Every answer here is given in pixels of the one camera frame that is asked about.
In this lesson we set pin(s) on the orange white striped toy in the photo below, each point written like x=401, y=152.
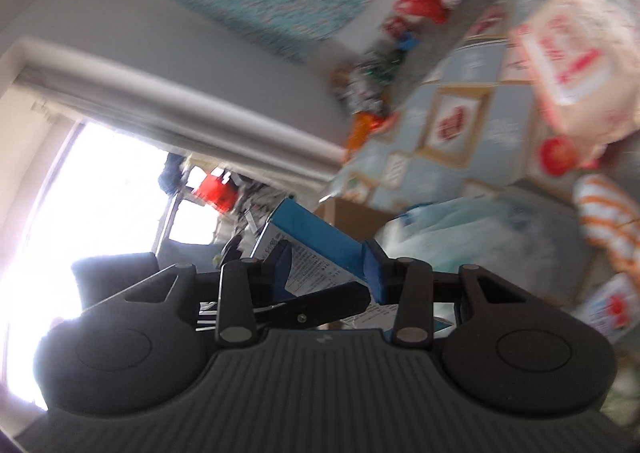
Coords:
x=605, y=218

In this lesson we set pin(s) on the dark hanging garment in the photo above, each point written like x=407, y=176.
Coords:
x=172, y=173

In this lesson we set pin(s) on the pile of shiny wrappers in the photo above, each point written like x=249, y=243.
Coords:
x=367, y=78

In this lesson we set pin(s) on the dark armchair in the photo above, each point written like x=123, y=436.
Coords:
x=115, y=273

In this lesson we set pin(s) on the blue white carton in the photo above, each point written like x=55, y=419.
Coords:
x=320, y=238

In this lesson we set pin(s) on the fruit print mat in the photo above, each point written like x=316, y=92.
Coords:
x=480, y=83

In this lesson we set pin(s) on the red crate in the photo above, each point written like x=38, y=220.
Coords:
x=215, y=190

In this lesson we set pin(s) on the white plastic bag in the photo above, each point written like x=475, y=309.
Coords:
x=475, y=243

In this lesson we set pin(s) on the pink white tissue package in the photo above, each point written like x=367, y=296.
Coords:
x=565, y=63

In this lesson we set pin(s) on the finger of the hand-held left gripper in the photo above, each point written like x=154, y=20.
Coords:
x=320, y=303

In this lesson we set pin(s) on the orange snack pack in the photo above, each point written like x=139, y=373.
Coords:
x=362, y=130

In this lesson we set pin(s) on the red white packet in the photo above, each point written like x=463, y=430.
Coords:
x=610, y=308

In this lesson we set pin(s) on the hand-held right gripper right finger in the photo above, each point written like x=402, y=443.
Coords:
x=377, y=275

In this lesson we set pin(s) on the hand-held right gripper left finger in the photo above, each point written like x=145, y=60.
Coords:
x=282, y=268

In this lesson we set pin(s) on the red plastic bag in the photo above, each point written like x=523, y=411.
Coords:
x=420, y=3

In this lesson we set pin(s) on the brown cardboard box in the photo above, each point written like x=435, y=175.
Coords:
x=355, y=218

